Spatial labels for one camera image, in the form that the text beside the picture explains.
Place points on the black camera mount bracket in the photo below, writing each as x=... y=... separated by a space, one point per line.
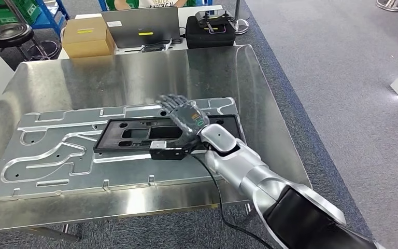
x=188 y=148

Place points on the grey laptop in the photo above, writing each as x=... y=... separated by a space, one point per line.
x=140 y=24

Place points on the black carry case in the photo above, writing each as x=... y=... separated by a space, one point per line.
x=209 y=39

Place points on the person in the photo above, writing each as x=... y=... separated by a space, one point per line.
x=157 y=3

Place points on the blue metal shelf rack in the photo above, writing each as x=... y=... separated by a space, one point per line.
x=48 y=24

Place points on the black plastic frame part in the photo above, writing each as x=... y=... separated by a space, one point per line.
x=106 y=139

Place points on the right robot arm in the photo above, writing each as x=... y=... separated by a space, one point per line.
x=254 y=172

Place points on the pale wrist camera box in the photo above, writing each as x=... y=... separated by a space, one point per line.
x=158 y=145

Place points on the aluminium fixture plate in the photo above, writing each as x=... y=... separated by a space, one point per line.
x=48 y=172

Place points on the chrome stanchion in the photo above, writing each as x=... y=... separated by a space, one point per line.
x=242 y=25

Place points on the round metal stand base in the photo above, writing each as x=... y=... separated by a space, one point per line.
x=391 y=5

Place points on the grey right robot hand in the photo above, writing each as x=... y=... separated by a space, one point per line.
x=185 y=117

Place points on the white desk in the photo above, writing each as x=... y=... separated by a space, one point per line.
x=185 y=13

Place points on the brown cardboard box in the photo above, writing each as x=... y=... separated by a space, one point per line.
x=85 y=37

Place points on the black round stool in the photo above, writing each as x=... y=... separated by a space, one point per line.
x=10 y=34

